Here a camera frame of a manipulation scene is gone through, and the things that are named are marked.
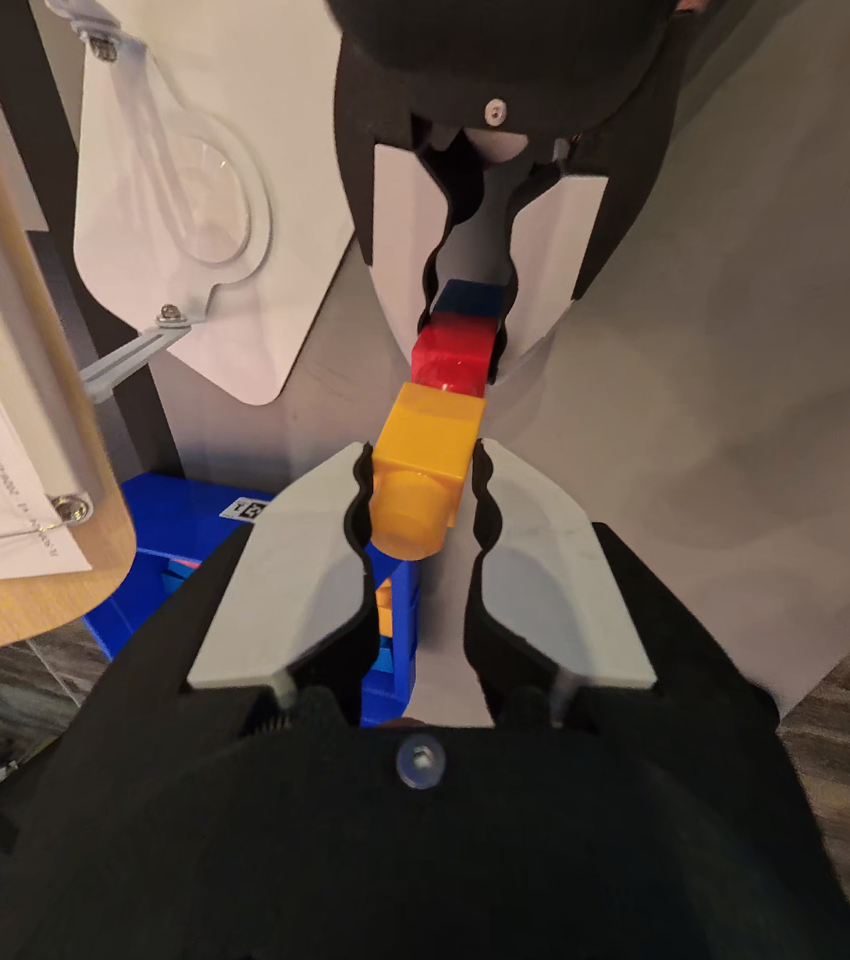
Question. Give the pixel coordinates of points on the blue plastic bin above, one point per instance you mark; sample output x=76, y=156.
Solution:
x=170, y=555

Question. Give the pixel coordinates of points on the yellow toy building block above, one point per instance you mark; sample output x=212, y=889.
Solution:
x=422, y=465

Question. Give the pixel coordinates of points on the instruction board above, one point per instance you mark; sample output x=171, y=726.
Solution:
x=5, y=450

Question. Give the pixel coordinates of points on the blue toy building block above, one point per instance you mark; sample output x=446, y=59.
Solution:
x=473, y=297

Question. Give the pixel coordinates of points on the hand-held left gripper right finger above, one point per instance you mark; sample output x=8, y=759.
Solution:
x=560, y=600

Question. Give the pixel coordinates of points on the grey desk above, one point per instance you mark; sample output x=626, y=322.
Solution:
x=755, y=375

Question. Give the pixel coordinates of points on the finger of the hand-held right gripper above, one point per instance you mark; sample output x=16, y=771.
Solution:
x=560, y=248
x=400, y=225

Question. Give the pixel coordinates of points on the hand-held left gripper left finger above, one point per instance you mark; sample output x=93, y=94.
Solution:
x=283, y=600

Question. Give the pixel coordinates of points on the red toy building block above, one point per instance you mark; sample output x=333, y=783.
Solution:
x=455, y=357

